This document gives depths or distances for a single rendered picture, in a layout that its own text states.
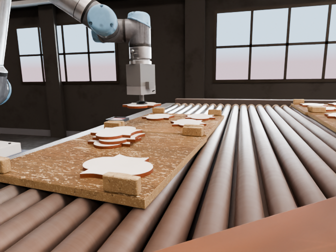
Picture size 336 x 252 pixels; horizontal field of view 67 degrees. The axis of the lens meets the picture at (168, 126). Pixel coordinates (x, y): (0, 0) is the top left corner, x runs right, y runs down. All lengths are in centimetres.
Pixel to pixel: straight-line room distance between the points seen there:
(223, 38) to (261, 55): 63
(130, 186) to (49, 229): 11
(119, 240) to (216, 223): 12
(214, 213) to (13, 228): 26
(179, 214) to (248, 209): 10
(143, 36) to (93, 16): 20
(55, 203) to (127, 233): 15
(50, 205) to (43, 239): 9
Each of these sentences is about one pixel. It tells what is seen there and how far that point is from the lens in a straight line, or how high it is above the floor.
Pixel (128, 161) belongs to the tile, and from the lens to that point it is 50.
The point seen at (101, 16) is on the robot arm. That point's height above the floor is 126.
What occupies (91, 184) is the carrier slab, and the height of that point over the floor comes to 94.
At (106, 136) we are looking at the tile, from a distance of 64.
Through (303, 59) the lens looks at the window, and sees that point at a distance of 420.
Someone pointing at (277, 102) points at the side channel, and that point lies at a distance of 181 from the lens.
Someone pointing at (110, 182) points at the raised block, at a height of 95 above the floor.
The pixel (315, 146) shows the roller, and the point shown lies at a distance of 81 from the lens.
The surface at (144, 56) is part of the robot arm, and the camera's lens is 88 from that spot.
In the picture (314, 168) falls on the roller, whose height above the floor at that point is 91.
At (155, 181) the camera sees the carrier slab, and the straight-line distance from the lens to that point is 42.
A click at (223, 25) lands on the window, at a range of 418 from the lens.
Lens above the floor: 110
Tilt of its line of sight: 11 degrees down
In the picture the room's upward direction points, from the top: 1 degrees counter-clockwise
